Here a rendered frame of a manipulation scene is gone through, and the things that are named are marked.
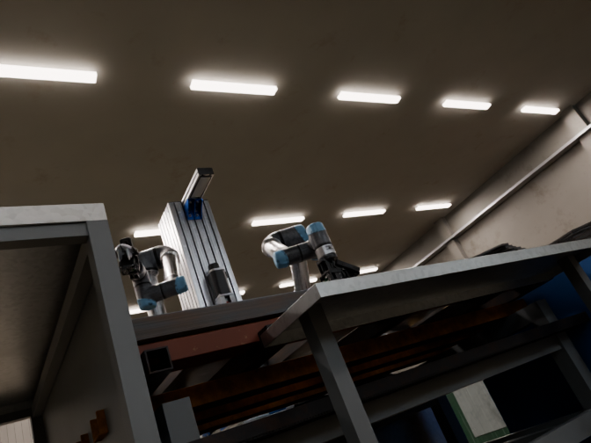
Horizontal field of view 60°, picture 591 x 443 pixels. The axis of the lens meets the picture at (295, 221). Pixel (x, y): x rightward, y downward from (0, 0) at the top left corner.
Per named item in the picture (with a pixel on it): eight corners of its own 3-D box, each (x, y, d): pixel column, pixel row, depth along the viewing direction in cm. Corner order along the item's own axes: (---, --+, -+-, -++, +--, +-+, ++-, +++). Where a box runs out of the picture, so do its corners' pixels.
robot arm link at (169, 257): (182, 256, 268) (191, 297, 223) (162, 263, 266) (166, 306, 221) (175, 236, 263) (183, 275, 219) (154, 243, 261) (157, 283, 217)
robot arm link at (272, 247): (252, 236, 251) (273, 249, 204) (273, 230, 253) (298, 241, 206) (259, 258, 252) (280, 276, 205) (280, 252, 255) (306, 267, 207)
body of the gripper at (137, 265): (137, 266, 204) (144, 277, 215) (135, 247, 208) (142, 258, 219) (118, 270, 203) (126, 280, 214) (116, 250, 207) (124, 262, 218)
